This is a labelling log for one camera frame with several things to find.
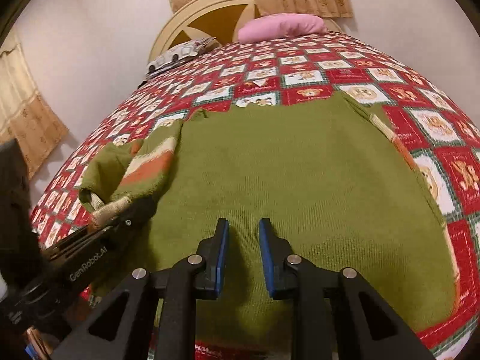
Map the striped green orange cream sweater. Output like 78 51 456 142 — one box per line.
79 92 458 350

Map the beige side curtain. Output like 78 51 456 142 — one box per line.
0 30 68 177

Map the red patchwork teddy bedspread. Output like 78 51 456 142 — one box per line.
32 33 479 359

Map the white car print pillow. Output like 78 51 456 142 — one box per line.
145 37 221 79

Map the pink pillow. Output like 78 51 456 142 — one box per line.
238 13 328 44

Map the cream wooden headboard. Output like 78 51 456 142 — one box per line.
147 0 343 65

